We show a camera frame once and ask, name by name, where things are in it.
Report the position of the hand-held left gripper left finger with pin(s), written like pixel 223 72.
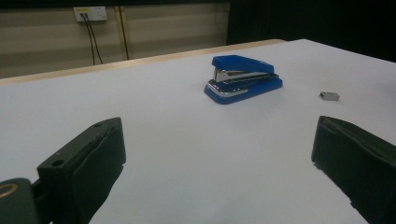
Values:
pixel 84 168

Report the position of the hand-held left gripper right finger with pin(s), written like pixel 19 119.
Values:
pixel 358 165

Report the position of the silver staple strip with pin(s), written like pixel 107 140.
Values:
pixel 330 96

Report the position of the white table cover sheet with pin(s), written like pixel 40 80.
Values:
pixel 186 140

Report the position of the black curtain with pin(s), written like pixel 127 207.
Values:
pixel 311 21

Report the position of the white wall socket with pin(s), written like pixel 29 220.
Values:
pixel 93 13

